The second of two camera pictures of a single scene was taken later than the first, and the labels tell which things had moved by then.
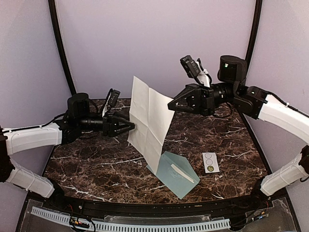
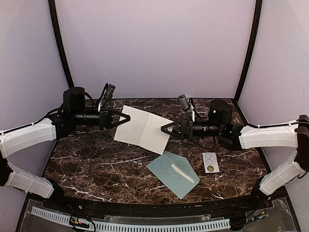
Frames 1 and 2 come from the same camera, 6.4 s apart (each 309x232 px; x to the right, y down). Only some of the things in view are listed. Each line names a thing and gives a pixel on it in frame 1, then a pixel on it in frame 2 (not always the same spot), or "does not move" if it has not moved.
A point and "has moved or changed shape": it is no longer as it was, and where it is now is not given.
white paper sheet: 150,112 has moved or changed shape
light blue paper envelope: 176,172 does not move
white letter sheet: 176,169 does not move
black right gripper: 200,98 -> 186,129
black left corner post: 55,22 does not move
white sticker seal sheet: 210,163 does not move
